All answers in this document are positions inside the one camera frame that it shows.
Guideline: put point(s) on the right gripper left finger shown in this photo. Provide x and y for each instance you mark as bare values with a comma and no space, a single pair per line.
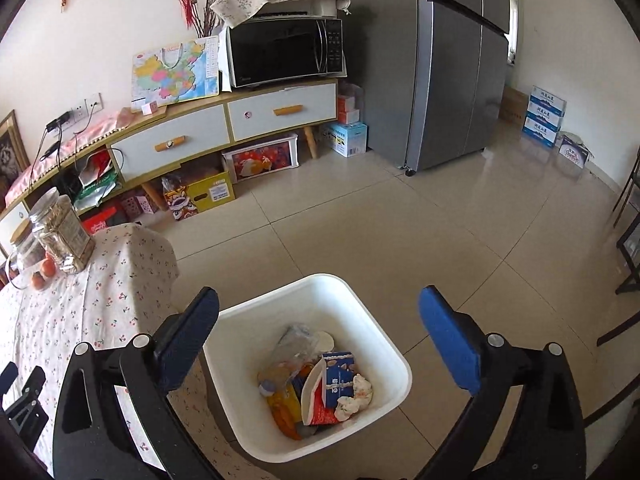
91,438

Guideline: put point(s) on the plastic jar of biscuit sticks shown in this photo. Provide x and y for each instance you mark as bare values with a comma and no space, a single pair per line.
59,230

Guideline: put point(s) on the stacked blue white cartons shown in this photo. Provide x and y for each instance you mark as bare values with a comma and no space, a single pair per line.
544,115

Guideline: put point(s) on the yellow cardboard box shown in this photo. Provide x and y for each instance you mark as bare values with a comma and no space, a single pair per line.
188,192

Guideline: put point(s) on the grey refrigerator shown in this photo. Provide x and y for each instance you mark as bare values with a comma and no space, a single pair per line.
431,74

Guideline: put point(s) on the glass jar with bamboo lid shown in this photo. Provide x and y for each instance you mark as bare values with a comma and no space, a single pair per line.
29,265

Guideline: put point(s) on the orange peel piece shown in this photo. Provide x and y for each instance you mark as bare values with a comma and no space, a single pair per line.
286,412

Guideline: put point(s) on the wall power socket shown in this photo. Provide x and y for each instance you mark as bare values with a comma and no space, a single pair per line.
80,112

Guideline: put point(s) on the tissue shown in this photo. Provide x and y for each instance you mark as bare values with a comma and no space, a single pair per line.
361,398

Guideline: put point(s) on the red instant noodle cup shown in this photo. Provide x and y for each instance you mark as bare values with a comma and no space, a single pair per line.
314,411

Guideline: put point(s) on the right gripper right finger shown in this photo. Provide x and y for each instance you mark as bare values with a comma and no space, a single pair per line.
546,438

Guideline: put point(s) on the red picture storage box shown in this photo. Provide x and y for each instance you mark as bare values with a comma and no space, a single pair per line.
261,158

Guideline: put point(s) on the light blue carton box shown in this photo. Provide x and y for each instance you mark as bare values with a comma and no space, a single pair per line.
346,140

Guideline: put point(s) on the black microwave oven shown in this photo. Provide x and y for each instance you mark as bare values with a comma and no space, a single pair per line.
277,48

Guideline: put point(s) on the white paper cup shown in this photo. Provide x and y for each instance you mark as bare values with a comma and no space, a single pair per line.
323,342

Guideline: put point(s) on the crushed clear plastic bottle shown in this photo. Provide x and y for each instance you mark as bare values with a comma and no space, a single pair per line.
297,346

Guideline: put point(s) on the colourful map gift bag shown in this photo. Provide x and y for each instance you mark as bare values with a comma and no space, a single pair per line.
182,72

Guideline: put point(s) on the cherry print tablecloth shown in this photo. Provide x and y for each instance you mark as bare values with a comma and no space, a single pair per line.
125,290

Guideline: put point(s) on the framed cat picture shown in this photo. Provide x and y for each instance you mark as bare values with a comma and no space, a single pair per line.
13,157

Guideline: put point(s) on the small pink white box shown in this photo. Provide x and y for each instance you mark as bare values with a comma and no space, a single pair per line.
149,108

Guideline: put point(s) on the dried twig bouquet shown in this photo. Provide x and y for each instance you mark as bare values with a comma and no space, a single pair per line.
204,19

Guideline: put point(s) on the blue printed carton box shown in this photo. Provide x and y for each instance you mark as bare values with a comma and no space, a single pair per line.
339,370

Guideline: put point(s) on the white trash bin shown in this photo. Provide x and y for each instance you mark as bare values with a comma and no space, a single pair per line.
244,336

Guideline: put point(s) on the long white drawer cabinet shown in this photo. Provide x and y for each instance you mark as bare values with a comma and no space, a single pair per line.
152,145

